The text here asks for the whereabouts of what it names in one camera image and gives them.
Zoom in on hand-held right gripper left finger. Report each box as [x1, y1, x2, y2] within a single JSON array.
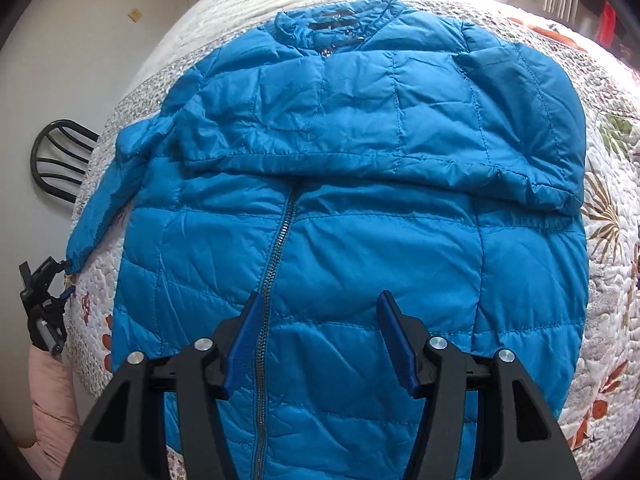
[[60, 292, 264, 480]]

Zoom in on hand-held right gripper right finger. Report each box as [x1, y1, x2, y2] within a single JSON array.
[[375, 290, 584, 480]]

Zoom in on blue puffer jacket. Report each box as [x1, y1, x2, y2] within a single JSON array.
[[65, 0, 591, 480]]

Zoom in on black metal chair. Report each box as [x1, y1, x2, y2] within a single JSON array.
[[30, 119, 101, 206]]

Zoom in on floral quilted bedspread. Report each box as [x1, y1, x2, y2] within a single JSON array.
[[65, 0, 640, 480]]

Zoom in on red object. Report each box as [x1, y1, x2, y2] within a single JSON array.
[[596, 2, 620, 50]]

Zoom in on pink clothing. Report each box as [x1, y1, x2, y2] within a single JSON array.
[[27, 345, 85, 467]]

